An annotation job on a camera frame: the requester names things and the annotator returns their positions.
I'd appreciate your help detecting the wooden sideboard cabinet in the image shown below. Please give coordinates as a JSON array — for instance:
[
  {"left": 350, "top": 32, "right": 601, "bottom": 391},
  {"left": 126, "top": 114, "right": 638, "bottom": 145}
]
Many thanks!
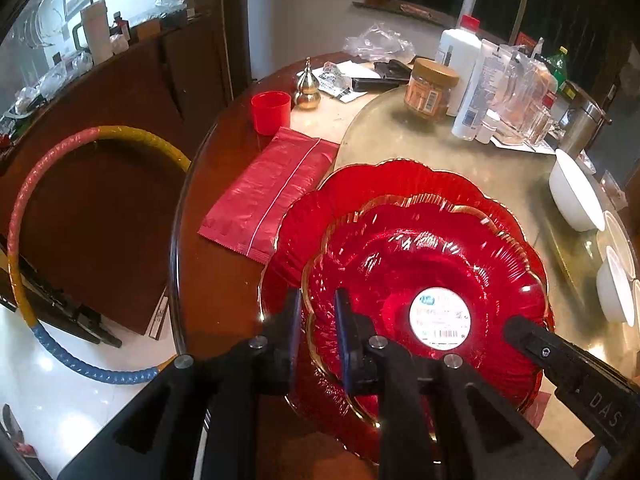
[{"left": 0, "top": 10, "right": 231, "bottom": 336}]

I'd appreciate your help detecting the multicoloured hula hoop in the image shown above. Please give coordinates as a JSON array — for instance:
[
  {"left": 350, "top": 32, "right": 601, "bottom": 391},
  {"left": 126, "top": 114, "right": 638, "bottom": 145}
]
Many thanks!
[{"left": 7, "top": 125, "right": 192, "bottom": 386}]

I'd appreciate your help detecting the green soda bottle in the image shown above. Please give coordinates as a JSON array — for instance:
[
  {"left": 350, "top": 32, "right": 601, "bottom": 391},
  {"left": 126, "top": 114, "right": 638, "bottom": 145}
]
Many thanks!
[{"left": 545, "top": 46, "right": 571, "bottom": 93}]

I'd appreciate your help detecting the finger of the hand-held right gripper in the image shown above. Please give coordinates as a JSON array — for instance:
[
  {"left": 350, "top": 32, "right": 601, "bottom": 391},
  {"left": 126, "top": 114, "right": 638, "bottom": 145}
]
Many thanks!
[{"left": 503, "top": 317, "right": 601, "bottom": 401}]

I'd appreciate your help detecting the black pouch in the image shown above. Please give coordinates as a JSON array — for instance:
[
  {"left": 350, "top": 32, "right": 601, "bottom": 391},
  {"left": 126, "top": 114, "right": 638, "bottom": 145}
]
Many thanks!
[{"left": 374, "top": 59, "right": 416, "bottom": 82}]

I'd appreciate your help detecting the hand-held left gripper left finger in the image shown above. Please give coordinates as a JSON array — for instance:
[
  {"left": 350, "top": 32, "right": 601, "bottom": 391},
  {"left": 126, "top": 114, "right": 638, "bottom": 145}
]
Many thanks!
[{"left": 57, "top": 287, "right": 306, "bottom": 480}]

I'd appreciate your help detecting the black remote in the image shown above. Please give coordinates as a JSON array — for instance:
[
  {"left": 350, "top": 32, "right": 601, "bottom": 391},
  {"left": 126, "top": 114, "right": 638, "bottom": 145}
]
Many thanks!
[{"left": 351, "top": 76, "right": 397, "bottom": 92}]

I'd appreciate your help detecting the clear crumpled plastic bag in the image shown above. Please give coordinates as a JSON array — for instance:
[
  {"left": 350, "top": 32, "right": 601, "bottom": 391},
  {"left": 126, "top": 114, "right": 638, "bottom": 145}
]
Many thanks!
[{"left": 342, "top": 22, "right": 416, "bottom": 61}]

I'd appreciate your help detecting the clear glass pitcher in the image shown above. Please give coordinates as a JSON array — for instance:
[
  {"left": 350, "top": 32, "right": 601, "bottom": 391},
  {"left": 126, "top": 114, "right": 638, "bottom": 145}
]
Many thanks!
[{"left": 495, "top": 45, "right": 557, "bottom": 146}]

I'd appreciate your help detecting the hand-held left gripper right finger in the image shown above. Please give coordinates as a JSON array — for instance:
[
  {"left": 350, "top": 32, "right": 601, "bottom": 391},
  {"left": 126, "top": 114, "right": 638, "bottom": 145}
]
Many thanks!
[{"left": 334, "top": 287, "right": 576, "bottom": 480}]

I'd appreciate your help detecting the red plastic bag packet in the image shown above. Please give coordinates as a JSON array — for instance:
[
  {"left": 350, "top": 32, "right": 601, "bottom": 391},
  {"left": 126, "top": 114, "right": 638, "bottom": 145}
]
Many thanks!
[{"left": 197, "top": 126, "right": 341, "bottom": 266}]

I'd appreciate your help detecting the white thermos jug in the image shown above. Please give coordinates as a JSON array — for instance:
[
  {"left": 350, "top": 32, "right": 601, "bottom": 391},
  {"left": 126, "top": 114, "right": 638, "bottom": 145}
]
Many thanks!
[{"left": 72, "top": 0, "right": 112, "bottom": 66}]

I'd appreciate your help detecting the white paper packet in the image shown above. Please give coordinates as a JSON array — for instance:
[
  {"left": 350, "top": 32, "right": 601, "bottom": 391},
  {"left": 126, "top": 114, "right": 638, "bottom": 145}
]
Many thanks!
[{"left": 320, "top": 61, "right": 368, "bottom": 104}]

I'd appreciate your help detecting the small white bottle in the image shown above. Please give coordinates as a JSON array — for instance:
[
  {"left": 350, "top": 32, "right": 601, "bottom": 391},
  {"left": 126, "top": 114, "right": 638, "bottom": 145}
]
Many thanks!
[{"left": 475, "top": 110, "right": 502, "bottom": 144}]

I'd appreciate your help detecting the white bottle with red cap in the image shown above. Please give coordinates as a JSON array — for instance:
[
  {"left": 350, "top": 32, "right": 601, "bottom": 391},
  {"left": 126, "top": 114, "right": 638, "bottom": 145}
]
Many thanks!
[{"left": 434, "top": 15, "right": 483, "bottom": 118}]

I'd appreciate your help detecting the red plastic cup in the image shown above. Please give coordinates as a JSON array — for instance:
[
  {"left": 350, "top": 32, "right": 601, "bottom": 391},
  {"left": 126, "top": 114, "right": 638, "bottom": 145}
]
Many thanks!
[{"left": 250, "top": 91, "right": 292, "bottom": 136}]

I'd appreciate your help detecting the black metal frame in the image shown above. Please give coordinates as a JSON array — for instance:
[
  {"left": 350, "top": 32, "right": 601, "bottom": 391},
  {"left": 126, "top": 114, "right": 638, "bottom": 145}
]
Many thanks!
[{"left": 0, "top": 250, "right": 123, "bottom": 349}]

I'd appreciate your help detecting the large red glass plate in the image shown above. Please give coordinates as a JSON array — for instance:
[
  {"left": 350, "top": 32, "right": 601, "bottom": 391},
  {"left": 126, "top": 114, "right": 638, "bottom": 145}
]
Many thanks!
[{"left": 257, "top": 158, "right": 556, "bottom": 466}]

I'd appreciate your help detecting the small red glass plate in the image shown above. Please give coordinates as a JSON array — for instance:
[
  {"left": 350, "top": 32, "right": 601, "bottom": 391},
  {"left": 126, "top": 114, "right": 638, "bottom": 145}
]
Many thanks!
[{"left": 301, "top": 193, "right": 549, "bottom": 428}]

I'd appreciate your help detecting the large white bowl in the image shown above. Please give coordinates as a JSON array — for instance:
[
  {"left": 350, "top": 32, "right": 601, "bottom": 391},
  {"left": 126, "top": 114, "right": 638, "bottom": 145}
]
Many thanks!
[{"left": 548, "top": 148, "right": 607, "bottom": 232}]

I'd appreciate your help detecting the white plastic roll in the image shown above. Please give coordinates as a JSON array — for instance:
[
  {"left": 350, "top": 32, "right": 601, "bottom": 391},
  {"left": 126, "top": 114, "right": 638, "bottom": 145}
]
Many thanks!
[{"left": 457, "top": 0, "right": 481, "bottom": 26}]

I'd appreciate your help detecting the amber jar with tan lid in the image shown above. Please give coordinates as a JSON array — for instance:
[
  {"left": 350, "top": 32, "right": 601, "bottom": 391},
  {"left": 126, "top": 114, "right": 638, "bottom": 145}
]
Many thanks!
[{"left": 404, "top": 58, "right": 460, "bottom": 122}]

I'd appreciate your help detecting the gold gourd ornament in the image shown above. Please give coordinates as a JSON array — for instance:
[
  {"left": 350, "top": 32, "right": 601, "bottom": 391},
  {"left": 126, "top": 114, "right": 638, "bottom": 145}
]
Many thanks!
[{"left": 292, "top": 56, "right": 322, "bottom": 109}]

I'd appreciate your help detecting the stainless steel thermos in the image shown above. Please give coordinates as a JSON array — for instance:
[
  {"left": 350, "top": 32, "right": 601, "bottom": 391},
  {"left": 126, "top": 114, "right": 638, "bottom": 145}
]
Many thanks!
[{"left": 557, "top": 100, "right": 613, "bottom": 158}]

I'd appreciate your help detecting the medium white bowl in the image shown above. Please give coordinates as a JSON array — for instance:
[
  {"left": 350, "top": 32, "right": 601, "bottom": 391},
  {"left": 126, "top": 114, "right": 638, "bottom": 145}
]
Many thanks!
[{"left": 595, "top": 246, "right": 636, "bottom": 324}]

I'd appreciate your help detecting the white lotion tube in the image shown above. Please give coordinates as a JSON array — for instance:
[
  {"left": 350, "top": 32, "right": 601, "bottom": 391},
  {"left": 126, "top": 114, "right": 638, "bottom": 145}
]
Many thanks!
[{"left": 451, "top": 40, "right": 506, "bottom": 141}]

